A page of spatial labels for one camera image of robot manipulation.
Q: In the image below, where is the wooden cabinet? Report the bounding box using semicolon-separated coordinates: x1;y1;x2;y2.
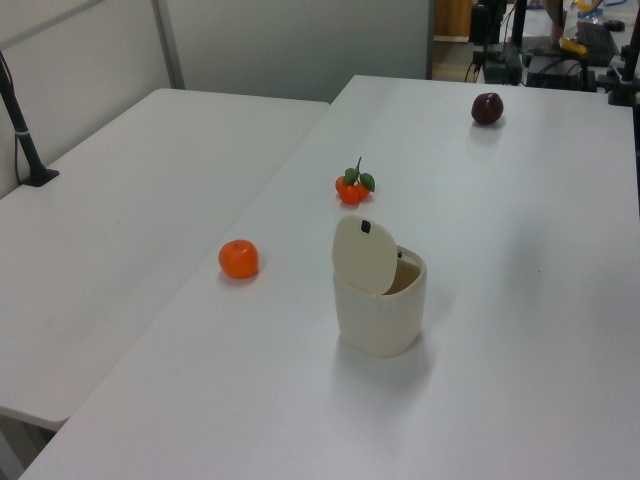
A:
433;0;474;40

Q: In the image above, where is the black equipment box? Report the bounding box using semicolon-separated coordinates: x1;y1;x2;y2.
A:
523;51;599;92

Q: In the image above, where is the orange toy tangerine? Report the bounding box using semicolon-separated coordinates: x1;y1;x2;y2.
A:
217;239;260;280

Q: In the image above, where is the dark red toy apple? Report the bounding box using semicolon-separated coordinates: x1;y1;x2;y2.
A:
471;91;505;126

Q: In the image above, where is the black table clamp mount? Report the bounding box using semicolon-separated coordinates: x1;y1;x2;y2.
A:
594;43;640;107

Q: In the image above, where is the small oranges cluster with leaves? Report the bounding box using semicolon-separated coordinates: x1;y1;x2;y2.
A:
334;156;377;207

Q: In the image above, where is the black keyboard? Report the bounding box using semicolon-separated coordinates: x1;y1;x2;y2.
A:
574;19;622;65

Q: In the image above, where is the black pole with base plate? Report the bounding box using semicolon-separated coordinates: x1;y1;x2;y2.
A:
0;49;61;188

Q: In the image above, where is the grey partition post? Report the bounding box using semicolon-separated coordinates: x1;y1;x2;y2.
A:
151;0;187;92

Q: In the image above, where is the black tripod stand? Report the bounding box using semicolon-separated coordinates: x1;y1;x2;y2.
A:
478;0;527;86

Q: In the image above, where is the cream plastic garbage bin body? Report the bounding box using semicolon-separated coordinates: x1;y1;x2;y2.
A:
332;244;429;359

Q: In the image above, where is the cream hinged bin lid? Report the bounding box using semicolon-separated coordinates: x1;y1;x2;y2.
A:
331;214;398;296

